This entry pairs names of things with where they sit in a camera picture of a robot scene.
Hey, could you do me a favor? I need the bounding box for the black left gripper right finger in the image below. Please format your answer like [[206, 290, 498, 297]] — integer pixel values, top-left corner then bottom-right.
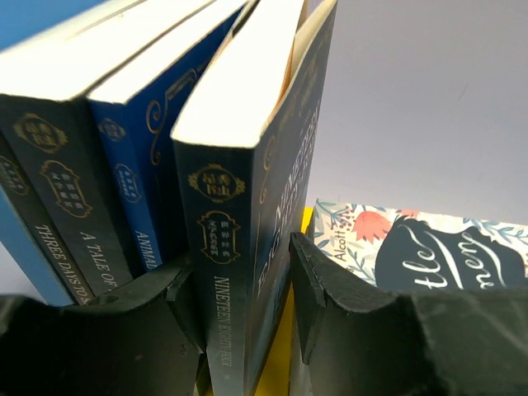
[[289, 233, 527, 395]]

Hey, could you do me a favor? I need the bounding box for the Animal Farm book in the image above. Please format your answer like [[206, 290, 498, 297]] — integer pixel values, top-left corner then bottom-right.
[[87, 1, 245, 271]]

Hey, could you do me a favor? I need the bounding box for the blue and yellow bookshelf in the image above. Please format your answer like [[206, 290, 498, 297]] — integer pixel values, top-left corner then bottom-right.
[[1, 1, 336, 395]]

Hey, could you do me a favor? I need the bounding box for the Little Women book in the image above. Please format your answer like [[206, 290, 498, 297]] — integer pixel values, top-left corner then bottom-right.
[[309, 200, 527, 291]]

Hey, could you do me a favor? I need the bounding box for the A Tale of Two Cities book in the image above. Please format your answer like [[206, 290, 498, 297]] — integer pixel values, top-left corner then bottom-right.
[[1, 1, 205, 295]]

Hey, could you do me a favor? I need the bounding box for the Three Days to See book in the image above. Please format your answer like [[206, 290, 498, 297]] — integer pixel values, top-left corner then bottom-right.
[[1, 138, 95, 305]]

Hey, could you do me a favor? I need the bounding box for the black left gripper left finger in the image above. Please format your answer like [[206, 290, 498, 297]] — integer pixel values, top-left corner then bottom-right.
[[1, 255, 205, 395]]

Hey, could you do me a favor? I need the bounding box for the Nineteen Eighty-Four book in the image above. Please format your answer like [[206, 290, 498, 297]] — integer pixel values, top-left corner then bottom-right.
[[171, 1, 337, 395]]

